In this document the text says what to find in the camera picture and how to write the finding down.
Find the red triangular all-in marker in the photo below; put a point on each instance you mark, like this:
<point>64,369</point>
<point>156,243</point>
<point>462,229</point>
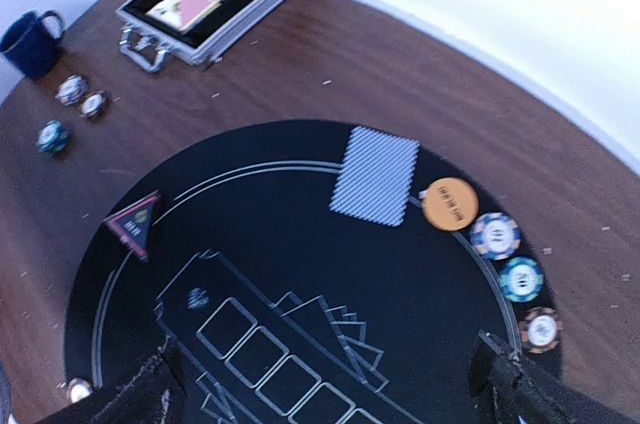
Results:
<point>133,224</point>

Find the green blue 50 chip stack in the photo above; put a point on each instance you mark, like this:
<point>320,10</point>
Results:
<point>53,138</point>

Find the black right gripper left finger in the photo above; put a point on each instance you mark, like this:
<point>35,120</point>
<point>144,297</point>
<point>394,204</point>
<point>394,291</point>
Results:
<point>153,394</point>

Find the dark blue mug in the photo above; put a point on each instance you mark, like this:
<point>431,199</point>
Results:
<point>30,47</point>

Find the blue white 10 chip stack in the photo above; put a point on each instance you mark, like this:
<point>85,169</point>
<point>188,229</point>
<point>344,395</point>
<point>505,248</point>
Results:
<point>71,91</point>

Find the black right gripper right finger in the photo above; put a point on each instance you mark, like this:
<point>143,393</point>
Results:
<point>508,387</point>

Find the brown 100 chip stack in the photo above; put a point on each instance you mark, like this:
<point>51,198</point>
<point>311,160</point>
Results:
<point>94,105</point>

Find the round black poker mat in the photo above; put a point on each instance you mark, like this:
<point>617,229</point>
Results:
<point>285,311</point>

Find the orange big blind button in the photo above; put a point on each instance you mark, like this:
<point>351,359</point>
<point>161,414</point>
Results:
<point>450,204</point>

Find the face-down cards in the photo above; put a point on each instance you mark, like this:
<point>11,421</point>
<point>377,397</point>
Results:
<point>374,181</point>

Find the red card deck in case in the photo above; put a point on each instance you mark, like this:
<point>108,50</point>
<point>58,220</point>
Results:
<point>182,15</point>

